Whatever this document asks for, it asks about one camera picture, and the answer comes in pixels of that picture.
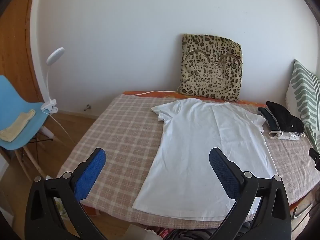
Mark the white lamp cable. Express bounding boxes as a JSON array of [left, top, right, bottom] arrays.
[[47, 112, 75, 146]]

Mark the cream cloth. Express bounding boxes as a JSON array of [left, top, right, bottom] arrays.
[[0, 109, 36, 143]]

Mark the leopard print cushion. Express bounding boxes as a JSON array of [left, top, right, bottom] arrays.
[[178, 33, 244, 102]]

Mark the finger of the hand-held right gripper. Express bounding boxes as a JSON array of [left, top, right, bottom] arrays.
[[308, 148, 320, 172]]

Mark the dark grey folded garment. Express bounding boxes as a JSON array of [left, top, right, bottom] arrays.
[[257, 107, 278, 128]]

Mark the white t-shirt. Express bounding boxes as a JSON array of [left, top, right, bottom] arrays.
[[132, 99, 279, 222]]

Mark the green striped pillow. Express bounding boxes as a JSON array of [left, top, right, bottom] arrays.
[[285, 59, 320, 153]]

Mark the white underwear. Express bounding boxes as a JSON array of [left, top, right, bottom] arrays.
[[269, 129, 305, 141]]

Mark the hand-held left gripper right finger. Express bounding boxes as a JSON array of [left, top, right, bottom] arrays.
[[205, 147, 292, 240]]

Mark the dark striped cloth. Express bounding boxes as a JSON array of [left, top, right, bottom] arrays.
[[160, 229, 250, 240]]

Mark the black garment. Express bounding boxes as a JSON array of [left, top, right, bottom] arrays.
[[266, 101, 305, 133]]

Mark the orange bed sheet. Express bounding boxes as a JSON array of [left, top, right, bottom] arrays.
[[122, 91, 267, 108]]

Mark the wooden door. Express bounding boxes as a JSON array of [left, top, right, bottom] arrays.
[[0, 0, 43, 103]]

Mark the white cord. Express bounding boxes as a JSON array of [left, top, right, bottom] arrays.
[[135, 90, 175, 96]]

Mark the blue chair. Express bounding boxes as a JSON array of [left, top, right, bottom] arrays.
[[0, 75, 59, 178]]

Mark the beige plaid blanket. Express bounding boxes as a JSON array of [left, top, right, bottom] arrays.
[[57, 94, 320, 230]]

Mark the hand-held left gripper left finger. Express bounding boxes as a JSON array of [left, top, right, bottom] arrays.
[[24, 148, 107, 240]]

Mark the wooden bed drawer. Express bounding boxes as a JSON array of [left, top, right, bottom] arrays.
[[290, 195, 316, 232]]

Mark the white clip lamp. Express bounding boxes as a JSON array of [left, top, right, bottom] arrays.
[[40, 47, 65, 114]]

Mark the yellow green printed bag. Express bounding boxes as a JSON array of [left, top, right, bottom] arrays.
[[54, 197, 66, 216]]

